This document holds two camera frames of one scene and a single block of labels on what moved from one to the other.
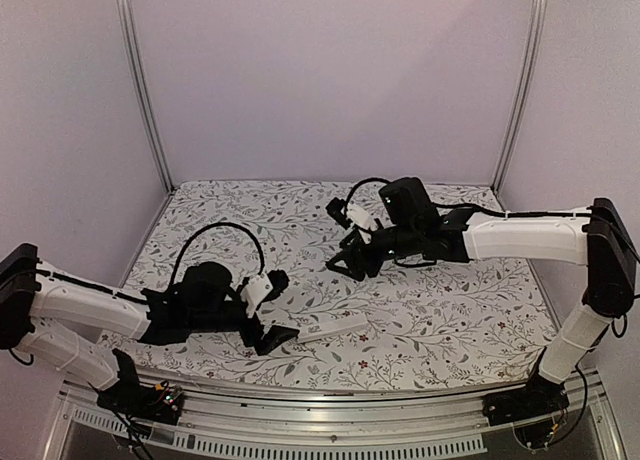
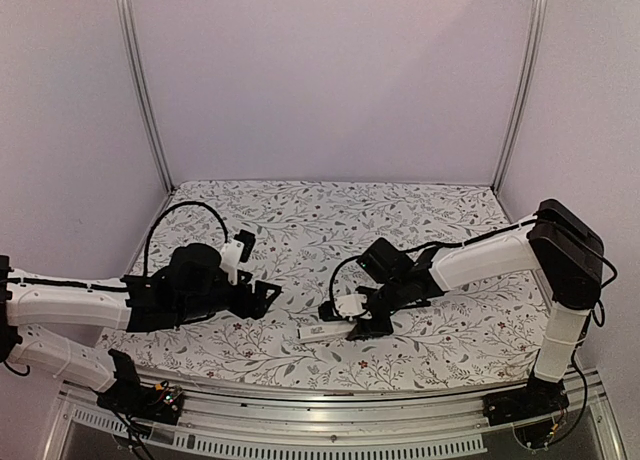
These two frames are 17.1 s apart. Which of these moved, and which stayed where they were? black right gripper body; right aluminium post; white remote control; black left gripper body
Moved: black left gripper body; black right gripper body
Stayed: right aluminium post; white remote control
